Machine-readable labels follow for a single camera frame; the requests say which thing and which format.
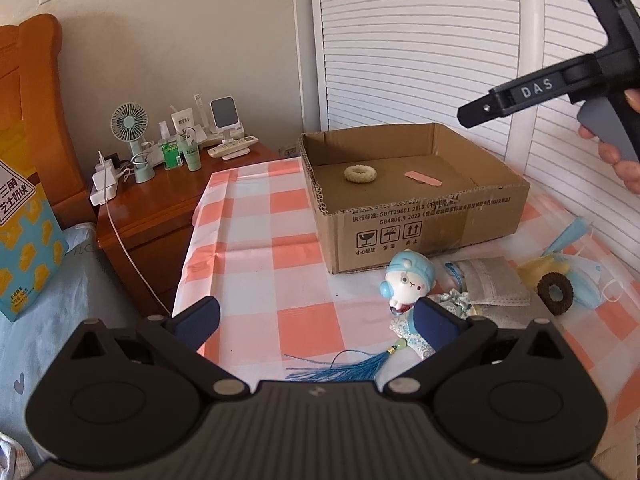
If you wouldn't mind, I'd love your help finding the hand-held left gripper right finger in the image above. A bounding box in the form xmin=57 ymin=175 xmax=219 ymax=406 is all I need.
xmin=382 ymin=297 xmax=571 ymax=401

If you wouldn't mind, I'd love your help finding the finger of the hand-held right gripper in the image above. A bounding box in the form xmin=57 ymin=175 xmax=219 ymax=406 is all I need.
xmin=457 ymin=62 xmax=601 ymax=128

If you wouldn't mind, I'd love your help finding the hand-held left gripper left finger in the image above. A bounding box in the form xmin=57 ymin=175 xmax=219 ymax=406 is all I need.
xmin=70 ymin=296 xmax=250 ymax=401

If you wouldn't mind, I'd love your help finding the floral fabric pouch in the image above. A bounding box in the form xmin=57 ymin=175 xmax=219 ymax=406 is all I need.
xmin=390 ymin=290 xmax=473 ymax=361

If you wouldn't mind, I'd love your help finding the plush doll with blue hat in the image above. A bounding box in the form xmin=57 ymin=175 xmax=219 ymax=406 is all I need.
xmin=384 ymin=251 xmax=437 ymax=316

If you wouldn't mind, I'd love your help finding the grey lace-trimmed cloth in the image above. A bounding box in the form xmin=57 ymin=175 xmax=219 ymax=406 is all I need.
xmin=457 ymin=256 xmax=531 ymax=307

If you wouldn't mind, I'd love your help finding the blue tassel charm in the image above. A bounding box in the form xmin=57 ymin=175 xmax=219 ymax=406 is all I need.
xmin=284 ymin=340 xmax=408 ymax=382

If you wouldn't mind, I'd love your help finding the brown cardboard box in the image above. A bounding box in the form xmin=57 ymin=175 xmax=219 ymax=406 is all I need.
xmin=299 ymin=122 xmax=531 ymax=276

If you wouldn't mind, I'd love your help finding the brown hair scrunchie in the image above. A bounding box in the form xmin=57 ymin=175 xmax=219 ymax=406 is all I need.
xmin=536 ymin=272 xmax=575 ymax=316

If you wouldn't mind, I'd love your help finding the yellow cleaning cloth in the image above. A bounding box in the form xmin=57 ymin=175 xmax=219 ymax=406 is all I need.
xmin=517 ymin=252 xmax=571 ymax=286

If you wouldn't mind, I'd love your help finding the blue face mask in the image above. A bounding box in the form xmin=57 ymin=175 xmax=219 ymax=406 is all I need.
xmin=562 ymin=255 xmax=626 ymax=308
xmin=542 ymin=217 xmax=593 ymax=256

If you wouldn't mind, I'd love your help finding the person's right hand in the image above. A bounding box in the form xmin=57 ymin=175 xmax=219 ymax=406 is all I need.
xmin=577 ymin=89 xmax=640 ymax=191

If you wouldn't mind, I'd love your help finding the pink checkered tablecloth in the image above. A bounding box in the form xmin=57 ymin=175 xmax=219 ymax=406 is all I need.
xmin=172 ymin=157 xmax=640 ymax=391

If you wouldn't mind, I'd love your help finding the wooden nightstand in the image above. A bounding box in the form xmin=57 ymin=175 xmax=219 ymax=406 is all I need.
xmin=95 ymin=140 xmax=281 ymax=318

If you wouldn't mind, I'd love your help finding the light blue bed sheet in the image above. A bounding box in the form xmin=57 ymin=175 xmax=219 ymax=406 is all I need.
xmin=0 ymin=222 xmax=173 ymax=466

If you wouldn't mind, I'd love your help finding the white power strip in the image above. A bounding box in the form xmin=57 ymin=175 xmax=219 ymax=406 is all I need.
xmin=90 ymin=167 xmax=121 ymax=206

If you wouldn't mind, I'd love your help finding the green cosmetic tube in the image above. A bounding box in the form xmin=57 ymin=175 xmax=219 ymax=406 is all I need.
xmin=182 ymin=132 xmax=202 ymax=172

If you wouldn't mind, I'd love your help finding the green bottle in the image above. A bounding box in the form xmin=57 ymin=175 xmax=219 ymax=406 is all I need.
xmin=160 ymin=140 xmax=182 ymax=168

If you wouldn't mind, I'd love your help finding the cream hair scrunchie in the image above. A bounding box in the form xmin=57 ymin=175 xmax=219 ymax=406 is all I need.
xmin=345 ymin=164 xmax=378 ymax=186

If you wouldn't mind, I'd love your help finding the white remote control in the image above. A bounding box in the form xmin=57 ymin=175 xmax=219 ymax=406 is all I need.
xmin=207 ymin=135 xmax=258 ymax=160

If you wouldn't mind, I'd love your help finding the blue and yellow snack bag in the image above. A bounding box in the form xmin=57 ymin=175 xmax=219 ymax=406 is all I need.
xmin=0 ymin=160 xmax=68 ymax=322

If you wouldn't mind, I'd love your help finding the white cosmetic tube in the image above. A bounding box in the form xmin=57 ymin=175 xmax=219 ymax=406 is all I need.
xmin=171 ymin=109 xmax=196 ymax=136

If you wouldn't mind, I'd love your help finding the white phone stand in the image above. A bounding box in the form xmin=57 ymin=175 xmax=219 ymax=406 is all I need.
xmin=209 ymin=97 xmax=243 ymax=138

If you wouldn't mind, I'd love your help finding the green desk fan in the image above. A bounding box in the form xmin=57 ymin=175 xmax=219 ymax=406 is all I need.
xmin=110 ymin=102 xmax=156 ymax=183

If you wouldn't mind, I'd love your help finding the wooden headboard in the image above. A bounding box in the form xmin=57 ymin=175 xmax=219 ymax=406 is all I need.
xmin=0 ymin=14 xmax=98 ymax=226

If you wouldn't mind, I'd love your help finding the white power cable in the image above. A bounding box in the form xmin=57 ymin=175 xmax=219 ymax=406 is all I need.
xmin=97 ymin=150 xmax=173 ymax=318

